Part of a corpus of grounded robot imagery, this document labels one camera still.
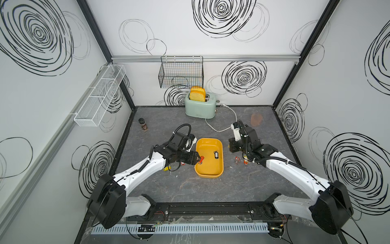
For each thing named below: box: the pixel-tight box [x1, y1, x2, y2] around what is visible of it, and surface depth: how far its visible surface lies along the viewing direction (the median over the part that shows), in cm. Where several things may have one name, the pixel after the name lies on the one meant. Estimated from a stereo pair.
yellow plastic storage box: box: [194, 137, 224, 179], surface depth 94 cm
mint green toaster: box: [184, 93, 217, 120], surface depth 107 cm
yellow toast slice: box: [189, 85, 206, 102], surface depth 104 cm
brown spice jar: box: [138, 117, 149, 132], surface depth 101 cm
